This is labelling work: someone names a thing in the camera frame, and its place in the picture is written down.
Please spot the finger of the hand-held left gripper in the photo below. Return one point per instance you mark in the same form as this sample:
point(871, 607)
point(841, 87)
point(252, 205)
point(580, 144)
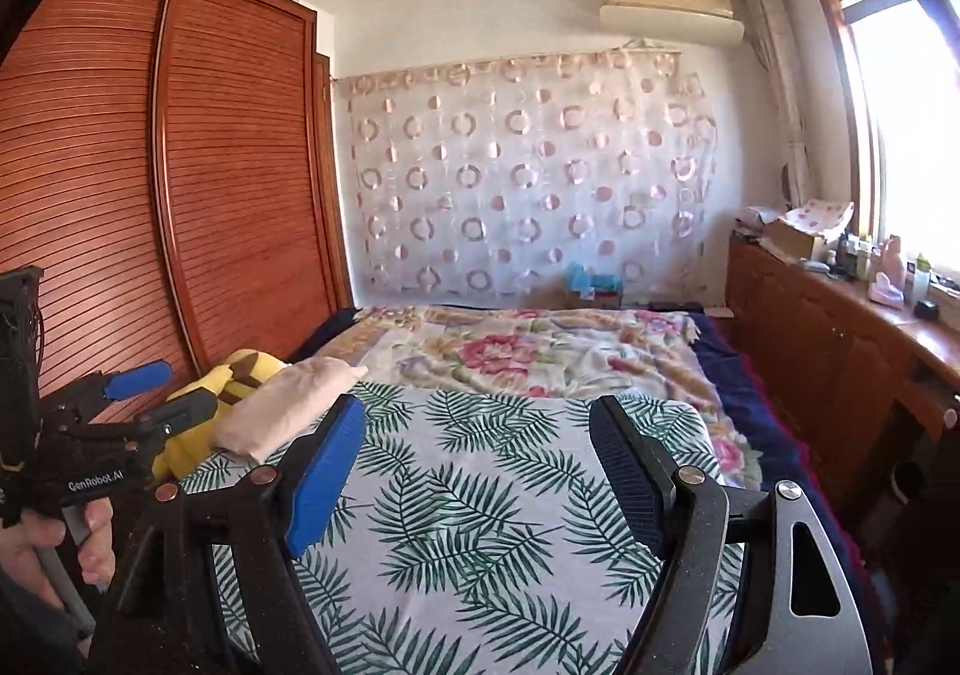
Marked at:
point(187, 412)
point(139, 379)

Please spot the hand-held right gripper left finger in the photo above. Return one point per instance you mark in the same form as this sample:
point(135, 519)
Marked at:
point(326, 480)

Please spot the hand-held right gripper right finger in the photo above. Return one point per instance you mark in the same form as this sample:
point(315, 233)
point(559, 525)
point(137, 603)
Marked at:
point(634, 487)

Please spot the beige printed t-shirt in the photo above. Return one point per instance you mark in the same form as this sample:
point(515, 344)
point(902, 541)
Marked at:
point(289, 405)

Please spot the person's left hand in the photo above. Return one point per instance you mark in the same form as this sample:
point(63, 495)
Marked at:
point(99, 540)

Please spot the yellow plush toy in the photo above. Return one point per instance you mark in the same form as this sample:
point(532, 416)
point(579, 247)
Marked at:
point(225, 382)

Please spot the palm leaf printed sheet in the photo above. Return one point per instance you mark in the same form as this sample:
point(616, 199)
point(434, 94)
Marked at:
point(487, 495)

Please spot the floral blanket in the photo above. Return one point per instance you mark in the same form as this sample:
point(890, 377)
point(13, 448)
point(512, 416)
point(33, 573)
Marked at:
point(525, 352)

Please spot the blue box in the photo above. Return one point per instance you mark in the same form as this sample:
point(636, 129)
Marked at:
point(592, 279)

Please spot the brown slatted wooden wardrobe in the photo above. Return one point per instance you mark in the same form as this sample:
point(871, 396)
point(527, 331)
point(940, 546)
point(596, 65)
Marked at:
point(240, 180)

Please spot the long wooden cabinet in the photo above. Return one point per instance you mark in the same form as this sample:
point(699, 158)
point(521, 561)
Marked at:
point(825, 337)

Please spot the cardboard box with dotted cloth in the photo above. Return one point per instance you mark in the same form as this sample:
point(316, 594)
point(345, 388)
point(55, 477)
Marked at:
point(810, 229)

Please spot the sheer circle-patterned curtain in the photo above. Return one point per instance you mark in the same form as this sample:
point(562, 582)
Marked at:
point(525, 180)

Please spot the small black box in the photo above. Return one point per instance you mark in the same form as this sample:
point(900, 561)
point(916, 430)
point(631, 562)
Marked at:
point(927, 310)

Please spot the white bottle with green cap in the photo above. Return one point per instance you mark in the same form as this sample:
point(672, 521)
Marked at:
point(920, 279)

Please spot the gathered beige window curtain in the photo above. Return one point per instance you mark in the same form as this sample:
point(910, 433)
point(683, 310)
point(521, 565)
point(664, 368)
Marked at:
point(780, 82)

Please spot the wooden framed window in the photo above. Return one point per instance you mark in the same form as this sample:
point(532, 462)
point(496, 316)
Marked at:
point(915, 120)

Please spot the beige wall air conditioner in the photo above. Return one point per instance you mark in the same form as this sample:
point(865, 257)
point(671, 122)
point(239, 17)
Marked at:
point(671, 7)

